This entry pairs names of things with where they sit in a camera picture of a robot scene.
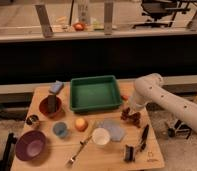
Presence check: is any orange carrot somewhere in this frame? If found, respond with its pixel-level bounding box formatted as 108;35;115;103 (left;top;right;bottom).
121;95;129;101

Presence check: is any dark block in bowl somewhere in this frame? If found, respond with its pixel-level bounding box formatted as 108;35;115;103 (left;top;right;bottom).
48;95;56;113

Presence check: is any green plastic tray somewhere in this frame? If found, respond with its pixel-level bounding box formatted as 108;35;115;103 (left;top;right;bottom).
70;75;122;113

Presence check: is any black clamp stand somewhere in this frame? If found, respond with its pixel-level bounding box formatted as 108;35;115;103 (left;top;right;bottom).
167;120;192;138

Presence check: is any small metal tin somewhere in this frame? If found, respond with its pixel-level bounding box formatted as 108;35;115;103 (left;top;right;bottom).
26;115;40;129

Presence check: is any red apple on shelf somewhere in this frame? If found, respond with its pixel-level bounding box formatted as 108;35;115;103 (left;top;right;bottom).
73;22;86;31

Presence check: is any purple bowl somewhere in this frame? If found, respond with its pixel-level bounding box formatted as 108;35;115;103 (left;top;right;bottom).
15;130;46;161

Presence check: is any white cup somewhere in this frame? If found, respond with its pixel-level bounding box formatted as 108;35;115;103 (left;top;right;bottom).
92;128;110;147

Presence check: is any dark red grape bunch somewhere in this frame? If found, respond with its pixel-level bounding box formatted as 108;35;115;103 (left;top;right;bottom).
121;108;141;128

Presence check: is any black marker pen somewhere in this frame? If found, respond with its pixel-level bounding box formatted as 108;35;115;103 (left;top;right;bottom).
140;124;149;151

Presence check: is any blue plastic cup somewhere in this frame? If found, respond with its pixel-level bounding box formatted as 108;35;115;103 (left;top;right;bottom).
53;122;68;138

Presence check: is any black office chair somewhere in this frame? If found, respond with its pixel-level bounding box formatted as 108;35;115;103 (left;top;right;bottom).
133;0;197;28

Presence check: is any blue sponge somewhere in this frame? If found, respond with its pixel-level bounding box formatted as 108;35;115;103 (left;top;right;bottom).
49;80;64;94

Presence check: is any red bowl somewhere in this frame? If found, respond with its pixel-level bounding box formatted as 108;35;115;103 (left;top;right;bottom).
39;95;62;118

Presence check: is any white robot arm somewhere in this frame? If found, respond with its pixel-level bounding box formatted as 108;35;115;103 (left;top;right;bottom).
128;73;197;133

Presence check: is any yellow red apple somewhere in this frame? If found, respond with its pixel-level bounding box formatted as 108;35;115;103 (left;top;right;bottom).
74;118;88;132

